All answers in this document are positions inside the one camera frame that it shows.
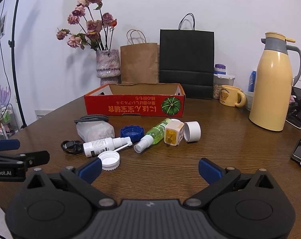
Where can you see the translucent white plastic box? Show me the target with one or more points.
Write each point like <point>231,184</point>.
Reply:
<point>95,130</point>

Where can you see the purple textured vase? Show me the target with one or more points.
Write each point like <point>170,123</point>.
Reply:
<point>108,67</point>

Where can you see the white yellow charger plug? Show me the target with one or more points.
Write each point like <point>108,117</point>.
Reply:
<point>174,132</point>

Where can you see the yellow bear mug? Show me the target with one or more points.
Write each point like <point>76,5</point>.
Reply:
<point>232,96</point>

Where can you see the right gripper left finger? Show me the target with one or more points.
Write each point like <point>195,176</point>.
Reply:
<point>79,180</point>

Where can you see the white nasal spray bottle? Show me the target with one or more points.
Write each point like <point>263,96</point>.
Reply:
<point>94,148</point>

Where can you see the blue bottle cap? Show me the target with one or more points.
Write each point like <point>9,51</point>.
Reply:
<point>134,132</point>

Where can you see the white ribbed screw cap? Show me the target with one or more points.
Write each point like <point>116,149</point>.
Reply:
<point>110,160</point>

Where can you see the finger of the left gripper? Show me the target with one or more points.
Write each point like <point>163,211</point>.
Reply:
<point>7,145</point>

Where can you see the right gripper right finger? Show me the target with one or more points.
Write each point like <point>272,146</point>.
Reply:
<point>220,181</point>

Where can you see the yellow thermos jug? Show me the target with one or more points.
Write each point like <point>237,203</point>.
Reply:
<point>274,81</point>

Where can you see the black paper bag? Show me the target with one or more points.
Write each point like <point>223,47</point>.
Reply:
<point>187,57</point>

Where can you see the clear seed container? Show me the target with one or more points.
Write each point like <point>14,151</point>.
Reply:
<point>219,80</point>

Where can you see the brown paper bag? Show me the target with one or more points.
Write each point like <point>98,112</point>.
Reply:
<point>139,59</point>

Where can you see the dried pink rose bouquet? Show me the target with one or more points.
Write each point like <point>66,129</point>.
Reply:
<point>96,27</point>

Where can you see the red cardboard box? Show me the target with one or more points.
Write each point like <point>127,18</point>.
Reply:
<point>147,100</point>

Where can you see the purple white jar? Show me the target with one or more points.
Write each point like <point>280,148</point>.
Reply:
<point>219,69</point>

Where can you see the blue soda can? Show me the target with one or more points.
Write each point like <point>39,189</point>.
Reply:
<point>252,80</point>

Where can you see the green spray bottle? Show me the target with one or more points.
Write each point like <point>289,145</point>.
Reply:
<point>152,137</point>

